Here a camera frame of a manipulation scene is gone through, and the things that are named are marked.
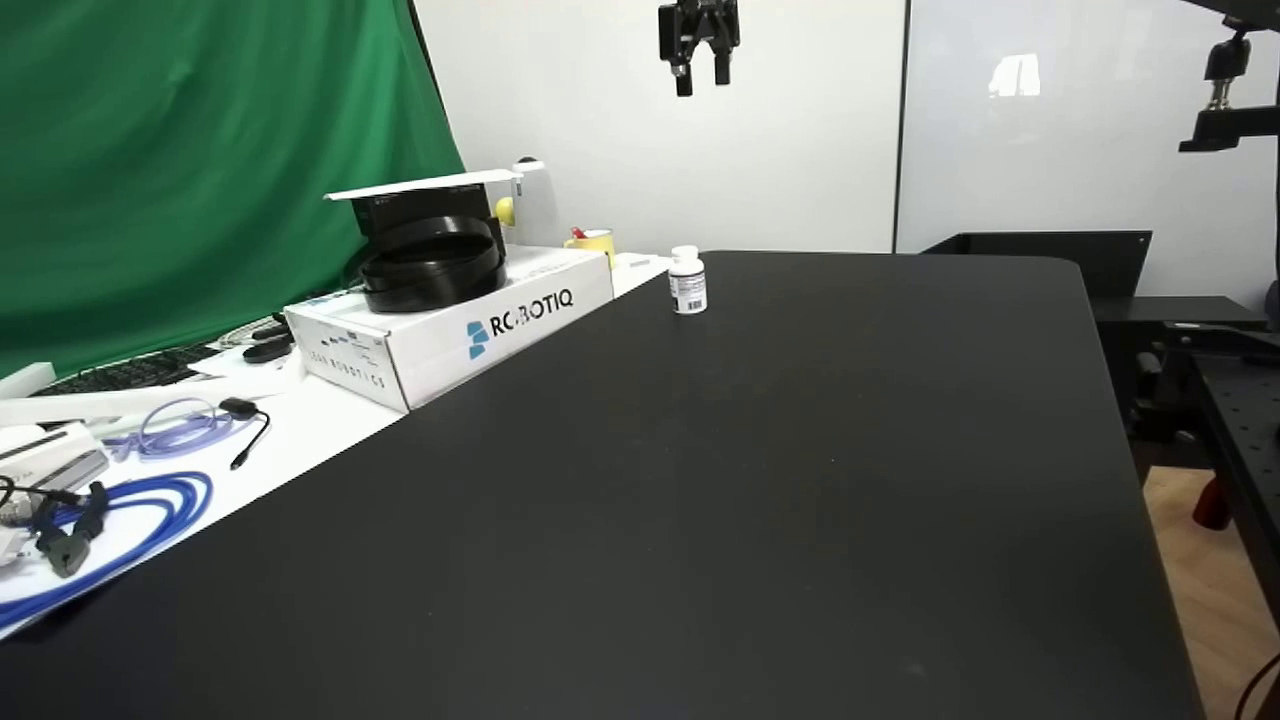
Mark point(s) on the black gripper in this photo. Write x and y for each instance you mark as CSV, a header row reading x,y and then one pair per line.
x,y
697,18

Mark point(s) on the white pill bottle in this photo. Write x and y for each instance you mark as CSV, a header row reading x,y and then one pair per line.
x,y
688,282

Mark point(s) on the small yellow item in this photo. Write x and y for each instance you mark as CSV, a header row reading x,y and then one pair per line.
x,y
593,240

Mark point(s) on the black box with white lid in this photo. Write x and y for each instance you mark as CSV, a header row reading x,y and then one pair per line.
x,y
426,202

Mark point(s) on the white Robotiq cardboard box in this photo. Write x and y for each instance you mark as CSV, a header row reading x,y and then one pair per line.
x,y
441,333

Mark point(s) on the black monitor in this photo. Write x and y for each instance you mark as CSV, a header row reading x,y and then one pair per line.
x,y
1043,263

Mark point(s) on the green backdrop cloth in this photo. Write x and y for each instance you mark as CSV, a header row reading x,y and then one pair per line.
x,y
187,162

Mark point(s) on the black keyboard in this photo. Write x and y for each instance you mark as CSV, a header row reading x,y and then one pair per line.
x,y
126,368

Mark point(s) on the small white device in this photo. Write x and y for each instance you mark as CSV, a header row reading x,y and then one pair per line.
x,y
46,456

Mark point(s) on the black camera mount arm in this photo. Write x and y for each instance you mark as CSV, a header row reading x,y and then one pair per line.
x,y
1234,93

